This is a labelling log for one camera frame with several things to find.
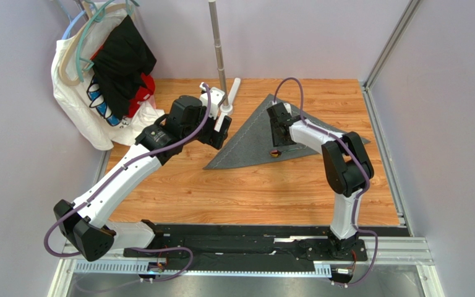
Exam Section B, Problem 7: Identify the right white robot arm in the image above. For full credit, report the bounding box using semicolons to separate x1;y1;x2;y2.
267;103;374;259

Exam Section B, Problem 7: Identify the blue clothes hanger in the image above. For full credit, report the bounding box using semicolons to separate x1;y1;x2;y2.
60;11;87;40

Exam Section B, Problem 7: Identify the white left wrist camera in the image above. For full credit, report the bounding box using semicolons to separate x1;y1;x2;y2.
199;83;225;119

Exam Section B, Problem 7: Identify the red garment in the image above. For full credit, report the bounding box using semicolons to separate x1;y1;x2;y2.
90;45;156;119

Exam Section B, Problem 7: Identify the silver metal stand pole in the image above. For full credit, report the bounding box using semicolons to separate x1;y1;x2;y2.
208;0;231;111

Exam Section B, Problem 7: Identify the white T-shirt with print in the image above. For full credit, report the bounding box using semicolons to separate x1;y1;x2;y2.
51;15;164;150

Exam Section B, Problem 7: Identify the grey cloth napkin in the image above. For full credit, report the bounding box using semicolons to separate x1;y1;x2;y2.
203;93;371;171

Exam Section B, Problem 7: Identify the aluminium corner post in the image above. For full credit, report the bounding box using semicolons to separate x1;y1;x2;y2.
362;0;424;89

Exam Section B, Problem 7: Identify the teal clothes hanger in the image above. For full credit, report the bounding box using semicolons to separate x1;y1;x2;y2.
74;1;140;83

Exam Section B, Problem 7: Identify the white stand base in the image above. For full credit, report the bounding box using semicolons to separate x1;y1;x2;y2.
220;77;241;116

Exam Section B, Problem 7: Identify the iridescent metal spoon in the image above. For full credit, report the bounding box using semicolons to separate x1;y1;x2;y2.
269;145;317;159

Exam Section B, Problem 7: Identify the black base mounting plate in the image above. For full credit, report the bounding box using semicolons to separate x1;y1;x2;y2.
123;223;370;272

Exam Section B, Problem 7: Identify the beige clothes hanger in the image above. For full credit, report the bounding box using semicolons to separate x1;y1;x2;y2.
58;1;140;86

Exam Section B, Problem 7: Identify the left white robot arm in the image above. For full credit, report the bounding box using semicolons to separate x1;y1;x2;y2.
53;90;231;262

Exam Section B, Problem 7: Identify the black garment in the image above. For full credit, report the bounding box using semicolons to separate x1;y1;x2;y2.
91;14;158;121

